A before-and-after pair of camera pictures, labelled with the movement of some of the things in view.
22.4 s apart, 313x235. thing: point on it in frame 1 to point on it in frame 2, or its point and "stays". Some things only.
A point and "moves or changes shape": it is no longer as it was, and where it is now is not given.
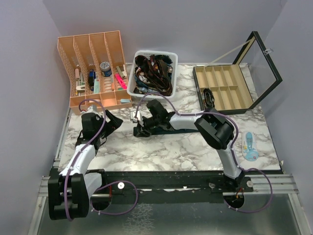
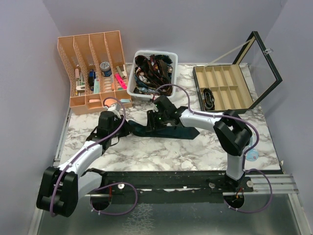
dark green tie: (160, 130) moves or changes shape
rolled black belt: (209, 100) stays
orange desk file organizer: (98, 70) stays
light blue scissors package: (250, 148) stays
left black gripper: (114, 122) to (125, 131)
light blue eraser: (125, 101) stays
